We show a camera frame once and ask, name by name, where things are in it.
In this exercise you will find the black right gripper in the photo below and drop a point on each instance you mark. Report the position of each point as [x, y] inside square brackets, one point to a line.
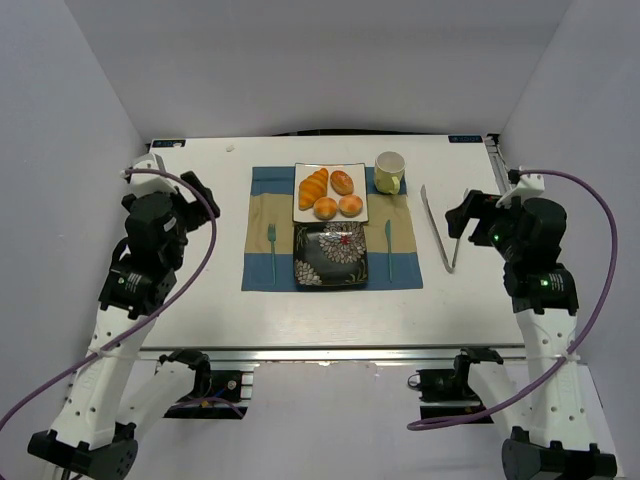
[476, 215]

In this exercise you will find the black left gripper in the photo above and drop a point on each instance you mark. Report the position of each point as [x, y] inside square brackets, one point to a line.
[195, 198]

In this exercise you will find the metal tongs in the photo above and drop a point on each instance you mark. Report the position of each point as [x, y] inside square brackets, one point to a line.
[435, 206]

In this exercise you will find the round bread roll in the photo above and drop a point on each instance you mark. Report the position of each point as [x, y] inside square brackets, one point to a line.
[350, 205]
[325, 208]

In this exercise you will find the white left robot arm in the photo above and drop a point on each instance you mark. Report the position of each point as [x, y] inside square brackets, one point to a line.
[97, 433]

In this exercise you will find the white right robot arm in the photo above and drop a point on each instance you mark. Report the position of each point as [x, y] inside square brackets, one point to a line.
[547, 434]

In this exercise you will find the oval bread roll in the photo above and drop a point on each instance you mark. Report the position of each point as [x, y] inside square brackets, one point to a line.
[341, 182]

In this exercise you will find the blue label left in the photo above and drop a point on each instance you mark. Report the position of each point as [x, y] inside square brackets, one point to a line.
[168, 143]

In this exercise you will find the blue label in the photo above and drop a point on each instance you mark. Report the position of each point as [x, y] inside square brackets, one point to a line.
[465, 139]
[168, 143]

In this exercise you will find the teal fork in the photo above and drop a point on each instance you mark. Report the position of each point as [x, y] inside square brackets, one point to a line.
[271, 236]

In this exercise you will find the blue and beige placemat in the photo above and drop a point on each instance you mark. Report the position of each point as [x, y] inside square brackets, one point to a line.
[272, 202]

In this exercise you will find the blue label right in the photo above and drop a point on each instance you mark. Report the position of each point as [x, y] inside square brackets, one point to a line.
[465, 139]

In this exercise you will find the teal knife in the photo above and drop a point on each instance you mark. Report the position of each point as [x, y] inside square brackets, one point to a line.
[388, 237]

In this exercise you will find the pale yellow mug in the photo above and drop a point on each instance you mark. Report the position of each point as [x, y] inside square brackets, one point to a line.
[389, 171]

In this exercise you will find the orange croissant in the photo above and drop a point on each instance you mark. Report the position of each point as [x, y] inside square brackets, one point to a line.
[312, 188]

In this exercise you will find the white square plate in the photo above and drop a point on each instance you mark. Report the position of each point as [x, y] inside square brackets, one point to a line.
[356, 171]

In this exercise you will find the black floral square plate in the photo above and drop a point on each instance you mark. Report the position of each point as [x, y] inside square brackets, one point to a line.
[330, 255]

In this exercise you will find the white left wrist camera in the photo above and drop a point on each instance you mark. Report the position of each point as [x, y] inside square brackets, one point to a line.
[145, 177]

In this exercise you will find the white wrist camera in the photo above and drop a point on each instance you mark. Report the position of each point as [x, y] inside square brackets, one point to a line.
[521, 185]
[145, 177]

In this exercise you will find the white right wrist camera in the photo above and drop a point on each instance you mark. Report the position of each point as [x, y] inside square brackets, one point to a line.
[521, 185]

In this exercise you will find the aluminium table frame rail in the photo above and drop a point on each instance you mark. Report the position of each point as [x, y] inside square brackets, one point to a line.
[331, 354]

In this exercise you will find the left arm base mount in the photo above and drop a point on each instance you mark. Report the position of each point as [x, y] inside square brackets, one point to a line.
[216, 394]

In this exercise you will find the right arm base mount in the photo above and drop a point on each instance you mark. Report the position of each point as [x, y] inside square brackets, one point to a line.
[446, 392]

